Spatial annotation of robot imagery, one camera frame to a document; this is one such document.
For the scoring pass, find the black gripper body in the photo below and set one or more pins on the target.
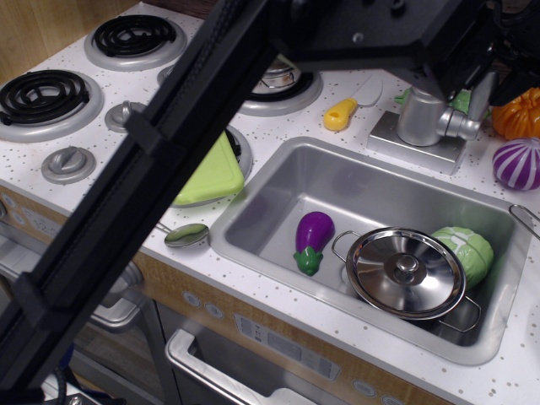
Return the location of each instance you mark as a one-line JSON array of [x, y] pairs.
[[517, 37]]

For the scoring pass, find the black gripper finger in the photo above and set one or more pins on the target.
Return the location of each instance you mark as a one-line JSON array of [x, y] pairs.
[[511, 83]]

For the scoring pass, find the silver faucet lever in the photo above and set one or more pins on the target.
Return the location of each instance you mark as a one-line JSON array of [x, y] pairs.
[[480, 95]]

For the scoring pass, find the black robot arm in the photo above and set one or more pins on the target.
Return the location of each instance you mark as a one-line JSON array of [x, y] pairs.
[[286, 130]]

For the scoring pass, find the orange toy pumpkin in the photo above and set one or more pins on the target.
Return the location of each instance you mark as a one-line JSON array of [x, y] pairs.
[[519, 118]]

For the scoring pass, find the green toy vegetable behind faucet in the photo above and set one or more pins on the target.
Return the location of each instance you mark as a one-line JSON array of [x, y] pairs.
[[460, 102]]

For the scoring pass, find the purple striped toy onion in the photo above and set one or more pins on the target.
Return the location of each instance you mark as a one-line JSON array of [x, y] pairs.
[[516, 164]]

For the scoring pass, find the silver toy faucet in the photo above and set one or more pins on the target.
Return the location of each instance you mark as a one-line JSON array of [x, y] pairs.
[[427, 132]]

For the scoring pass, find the green toy cabbage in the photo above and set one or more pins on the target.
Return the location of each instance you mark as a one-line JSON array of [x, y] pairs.
[[472, 250]]

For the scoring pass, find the steel pot with lid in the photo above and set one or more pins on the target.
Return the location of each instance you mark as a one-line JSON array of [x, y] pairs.
[[408, 274]]

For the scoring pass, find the steel pot on stove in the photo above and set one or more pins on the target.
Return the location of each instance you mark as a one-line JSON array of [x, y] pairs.
[[277, 78]]

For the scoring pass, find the purple toy eggplant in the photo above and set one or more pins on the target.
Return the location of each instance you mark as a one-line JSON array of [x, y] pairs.
[[313, 232]]

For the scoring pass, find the back right stove burner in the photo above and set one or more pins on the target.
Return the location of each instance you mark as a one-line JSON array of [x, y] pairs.
[[294, 99]]

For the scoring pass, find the stove burner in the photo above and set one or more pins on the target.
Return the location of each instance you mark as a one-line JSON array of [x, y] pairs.
[[243, 154], [294, 99]]

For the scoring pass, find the silver sink basin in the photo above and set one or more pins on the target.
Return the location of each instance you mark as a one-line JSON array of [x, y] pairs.
[[362, 194]]

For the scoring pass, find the front right stove burner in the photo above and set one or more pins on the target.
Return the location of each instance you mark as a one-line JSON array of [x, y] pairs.
[[243, 154]]

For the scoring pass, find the green toy cutting board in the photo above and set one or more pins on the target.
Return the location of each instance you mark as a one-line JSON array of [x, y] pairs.
[[218, 175]]

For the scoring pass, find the grey stove knob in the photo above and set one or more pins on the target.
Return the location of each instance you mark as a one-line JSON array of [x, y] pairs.
[[68, 165], [117, 116], [164, 74]]

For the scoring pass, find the steel ladle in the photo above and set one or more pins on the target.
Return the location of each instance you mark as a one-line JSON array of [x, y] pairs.
[[183, 236]]

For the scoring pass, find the back left coil burner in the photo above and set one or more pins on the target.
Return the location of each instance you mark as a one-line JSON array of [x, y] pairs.
[[133, 43]]

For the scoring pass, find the coil burner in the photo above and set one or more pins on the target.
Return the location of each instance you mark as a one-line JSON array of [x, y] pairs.
[[133, 43], [45, 105]]

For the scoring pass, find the silver oven dial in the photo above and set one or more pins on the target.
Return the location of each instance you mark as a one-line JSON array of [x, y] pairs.
[[129, 277]]

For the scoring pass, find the front left coil burner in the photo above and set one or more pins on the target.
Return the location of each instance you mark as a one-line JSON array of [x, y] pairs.
[[45, 105]]

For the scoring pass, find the steel utensil handle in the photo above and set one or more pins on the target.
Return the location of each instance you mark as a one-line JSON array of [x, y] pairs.
[[526, 218]]

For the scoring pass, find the yellow handled toy knife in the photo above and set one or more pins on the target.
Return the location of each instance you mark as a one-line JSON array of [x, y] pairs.
[[337, 117]]

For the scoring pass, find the silver oven door handle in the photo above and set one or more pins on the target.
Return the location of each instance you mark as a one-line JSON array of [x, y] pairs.
[[177, 352]]

